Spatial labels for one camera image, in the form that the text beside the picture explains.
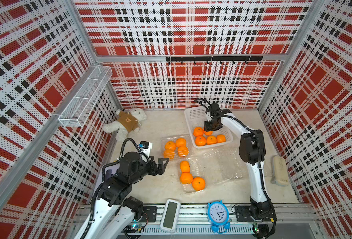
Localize purple white speaker box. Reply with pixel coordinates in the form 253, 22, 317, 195
93, 165, 120, 198

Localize white teddy bear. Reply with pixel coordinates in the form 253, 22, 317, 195
102, 108, 147, 142

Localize black hook rail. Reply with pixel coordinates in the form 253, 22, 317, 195
165, 55, 263, 63

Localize orange two container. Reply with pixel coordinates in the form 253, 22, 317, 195
195, 135, 206, 147

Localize orange four container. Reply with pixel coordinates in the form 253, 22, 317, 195
216, 134, 226, 143

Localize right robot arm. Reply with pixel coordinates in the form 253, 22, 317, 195
196, 99, 277, 223

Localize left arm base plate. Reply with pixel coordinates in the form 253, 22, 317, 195
140, 206, 158, 223

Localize clear clamshell container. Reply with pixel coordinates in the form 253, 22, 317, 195
161, 135, 193, 160
176, 156, 228, 190
202, 147, 248, 184

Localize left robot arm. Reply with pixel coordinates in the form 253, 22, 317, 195
75, 138, 170, 239

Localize white digital timer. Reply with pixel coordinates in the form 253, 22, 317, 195
160, 199, 181, 233

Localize blue alarm clock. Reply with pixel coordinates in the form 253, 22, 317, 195
207, 201, 230, 234

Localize white wire wall shelf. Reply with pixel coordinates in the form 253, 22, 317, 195
58, 66, 112, 127

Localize orange three container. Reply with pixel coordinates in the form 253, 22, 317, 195
206, 135, 217, 145

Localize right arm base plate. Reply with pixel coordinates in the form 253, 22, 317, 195
231, 204, 276, 223

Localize white plastic basket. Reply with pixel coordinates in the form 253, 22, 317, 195
184, 106, 233, 149

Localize orange one container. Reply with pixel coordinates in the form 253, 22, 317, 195
193, 127, 204, 137

